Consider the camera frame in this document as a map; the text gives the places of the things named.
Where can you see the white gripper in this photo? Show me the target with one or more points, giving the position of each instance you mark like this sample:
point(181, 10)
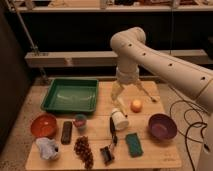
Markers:
point(127, 78)

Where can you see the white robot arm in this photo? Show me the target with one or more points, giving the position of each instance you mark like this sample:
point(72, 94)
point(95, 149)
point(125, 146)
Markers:
point(193, 81)

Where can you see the purple bowl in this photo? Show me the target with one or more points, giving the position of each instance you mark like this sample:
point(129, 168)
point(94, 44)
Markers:
point(162, 127)

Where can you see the orange bowl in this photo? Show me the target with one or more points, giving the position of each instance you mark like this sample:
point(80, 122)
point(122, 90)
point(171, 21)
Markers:
point(44, 126)

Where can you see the pale banana toy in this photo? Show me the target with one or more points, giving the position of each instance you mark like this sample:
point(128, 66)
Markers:
point(120, 106)

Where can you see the orange fruit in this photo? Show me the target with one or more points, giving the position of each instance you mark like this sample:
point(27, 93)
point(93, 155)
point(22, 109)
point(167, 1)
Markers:
point(136, 106)

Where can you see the white plastic bottle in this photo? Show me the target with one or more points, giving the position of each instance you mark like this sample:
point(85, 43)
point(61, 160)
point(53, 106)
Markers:
point(120, 120)

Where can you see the black marker pen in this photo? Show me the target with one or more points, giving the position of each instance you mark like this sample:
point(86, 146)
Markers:
point(113, 132)

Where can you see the wooden shelf beam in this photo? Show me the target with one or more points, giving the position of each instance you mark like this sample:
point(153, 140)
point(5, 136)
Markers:
point(101, 58)

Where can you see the green sponge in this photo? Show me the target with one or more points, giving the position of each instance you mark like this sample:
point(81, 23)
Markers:
point(134, 145)

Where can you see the green plastic tray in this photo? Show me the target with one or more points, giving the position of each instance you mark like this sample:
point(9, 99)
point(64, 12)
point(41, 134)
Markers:
point(69, 95)

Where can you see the brown grape bunch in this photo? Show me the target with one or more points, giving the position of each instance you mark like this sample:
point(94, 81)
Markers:
point(83, 150)

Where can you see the crumpled white cloth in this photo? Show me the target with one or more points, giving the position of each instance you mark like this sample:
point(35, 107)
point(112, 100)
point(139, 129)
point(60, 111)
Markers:
point(48, 148)

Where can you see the metal diagonal pole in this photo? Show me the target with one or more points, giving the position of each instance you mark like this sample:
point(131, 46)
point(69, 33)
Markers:
point(33, 46)

